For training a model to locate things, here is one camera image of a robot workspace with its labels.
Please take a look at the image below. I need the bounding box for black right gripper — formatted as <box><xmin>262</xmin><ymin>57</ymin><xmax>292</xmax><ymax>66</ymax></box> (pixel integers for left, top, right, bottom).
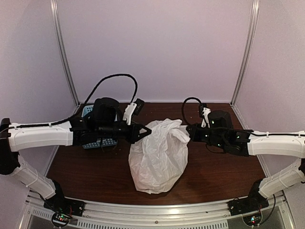
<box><xmin>187</xmin><ymin>123</ymin><xmax>226</xmax><ymax>150</ymax></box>

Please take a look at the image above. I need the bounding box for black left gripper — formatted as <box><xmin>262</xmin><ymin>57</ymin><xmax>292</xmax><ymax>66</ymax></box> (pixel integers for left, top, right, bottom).
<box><xmin>97</xmin><ymin>120</ymin><xmax>152</xmax><ymax>144</ymax></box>

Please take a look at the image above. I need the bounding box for white plastic bag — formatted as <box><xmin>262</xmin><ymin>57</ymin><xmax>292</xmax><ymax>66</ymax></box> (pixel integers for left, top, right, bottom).
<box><xmin>128</xmin><ymin>118</ymin><xmax>190</xmax><ymax>194</ymax></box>

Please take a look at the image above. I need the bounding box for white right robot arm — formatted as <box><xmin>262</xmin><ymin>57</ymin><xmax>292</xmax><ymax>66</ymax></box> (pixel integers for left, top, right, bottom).
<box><xmin>186</xmin><ymin>108</ymin><xmax>305</xmax><ymax>211</ymax></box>

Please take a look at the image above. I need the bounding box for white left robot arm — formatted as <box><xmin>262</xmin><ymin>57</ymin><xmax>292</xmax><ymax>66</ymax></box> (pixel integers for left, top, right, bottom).
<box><xmin>0</xmin><ymin>97</ymin><xmax>152</xmax><ymax>212</ymax></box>

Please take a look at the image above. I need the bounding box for light blue plastic basket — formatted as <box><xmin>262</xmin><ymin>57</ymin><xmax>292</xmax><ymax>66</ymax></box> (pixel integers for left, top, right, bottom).
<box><xmin>81</xmin><ymin>105</ymin><xmax>118</xmax><ymax>149</ymax></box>

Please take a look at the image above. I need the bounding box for right circuit board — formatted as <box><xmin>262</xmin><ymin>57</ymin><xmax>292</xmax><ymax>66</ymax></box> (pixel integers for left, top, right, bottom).
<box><xmin>242</xmin><ymin>213</ymin><xmax>262</xmax><ymax>227</ymax></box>

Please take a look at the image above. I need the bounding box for circuit board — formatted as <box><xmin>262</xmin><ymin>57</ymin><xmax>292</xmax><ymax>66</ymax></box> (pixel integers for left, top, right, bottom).
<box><xmin>242</xmin><ymin>213</ymin><xmax>262</xmax><ymax>227</ymax></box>
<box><xmin>51</xmin><ymin>213</ymin><xmax>71</xmax><ymax>228</ymax></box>

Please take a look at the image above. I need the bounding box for left circuit board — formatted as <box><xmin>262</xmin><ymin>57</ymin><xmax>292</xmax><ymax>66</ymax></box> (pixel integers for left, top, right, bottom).
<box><xmin>51</xmin><ymin>213</ymin><xmax>71</xmax><ymax>228</ymax></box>

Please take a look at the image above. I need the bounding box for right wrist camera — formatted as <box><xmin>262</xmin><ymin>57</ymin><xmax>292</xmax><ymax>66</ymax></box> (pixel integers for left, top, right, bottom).
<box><xmin>199</xmin><ymin>104</ymin><xmax>211</xmax><ymax>128</ymax></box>

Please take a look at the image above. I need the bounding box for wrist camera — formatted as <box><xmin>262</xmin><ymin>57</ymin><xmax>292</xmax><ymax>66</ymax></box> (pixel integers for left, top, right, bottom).
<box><xmin>199</xmin><ymin>104</ymin><xmax>211</xmax><ymax>128</ymax></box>
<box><xmin>123</xmin><ymin>98</ymin><xmax>145</xmax><ymax>125</ymax></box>

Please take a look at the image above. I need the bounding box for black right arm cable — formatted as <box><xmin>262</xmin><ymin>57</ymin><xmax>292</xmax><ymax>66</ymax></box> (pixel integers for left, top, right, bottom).
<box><xmin>182</xmin><ymin>96</ymin><xmax>205</xmax><ymax>126</ymax></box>

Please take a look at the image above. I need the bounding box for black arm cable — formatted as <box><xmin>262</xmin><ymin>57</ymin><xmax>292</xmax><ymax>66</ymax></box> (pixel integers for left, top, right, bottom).
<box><xmin>182</xmin><ymin>96</ymin><xmax>205</xmax><ymax>126</ymax></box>
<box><xmin>0</xmin><ymin>73</ymin><xmax>139</xmax><ymax>133</ymax></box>

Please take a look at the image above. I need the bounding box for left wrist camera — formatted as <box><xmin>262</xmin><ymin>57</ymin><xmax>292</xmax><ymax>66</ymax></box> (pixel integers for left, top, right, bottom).
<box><xmin>123</xmin><ymin>98</ymin><xmax>145</xmax><ymax>125</ymax></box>

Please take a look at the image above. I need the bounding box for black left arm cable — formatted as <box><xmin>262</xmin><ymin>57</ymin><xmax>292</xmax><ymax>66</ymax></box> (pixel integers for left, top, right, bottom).
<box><xmin>0</xmin><ymin>73</ymin><xmax>139</xmax><ymax>133</ymax></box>

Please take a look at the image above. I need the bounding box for aluminium front rail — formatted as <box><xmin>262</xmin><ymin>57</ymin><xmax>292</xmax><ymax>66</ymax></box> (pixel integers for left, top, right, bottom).
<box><xmin>17</xmin><ymin>191</ymin><xmax>296</xmax><ymax>229</ymax></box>

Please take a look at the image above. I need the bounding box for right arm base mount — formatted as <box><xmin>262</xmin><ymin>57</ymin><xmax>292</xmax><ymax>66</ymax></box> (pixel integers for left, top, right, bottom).
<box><xmin>227</xmin><ymin>179</ymin><xmax>269</xmax><ymax>216</ymax></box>

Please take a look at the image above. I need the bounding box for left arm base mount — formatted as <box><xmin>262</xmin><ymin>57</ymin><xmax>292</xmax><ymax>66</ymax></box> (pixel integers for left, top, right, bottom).
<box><xmin>41</xmin><ymin>180</ymin><xmax>85</xmax><ymax>217</ymax></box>

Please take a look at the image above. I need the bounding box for right aluminium corner post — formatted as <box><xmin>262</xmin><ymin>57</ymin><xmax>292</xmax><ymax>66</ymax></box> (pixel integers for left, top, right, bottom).
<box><xmin>230</xmin><ymin>0</ymin><xmax>260</xmax><ymax>107</ymax></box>

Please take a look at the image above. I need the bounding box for aluminium corner post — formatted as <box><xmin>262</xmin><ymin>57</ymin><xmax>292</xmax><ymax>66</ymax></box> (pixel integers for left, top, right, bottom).
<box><xmin>230</xmin><ymin>0</ymin><xmax>260</xmax><ymax>107</ymax></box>
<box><xmin>50</xmin><ymin>0</ymin><xmax>80</xmax><ymax>106</ymax></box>

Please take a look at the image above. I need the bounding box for left aluminium corner post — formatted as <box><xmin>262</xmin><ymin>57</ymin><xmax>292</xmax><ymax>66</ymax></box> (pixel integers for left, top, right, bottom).
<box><xmin>50</xmin><ymin>0</ymin><xmax>80</xmax><ymax>106</ymax></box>

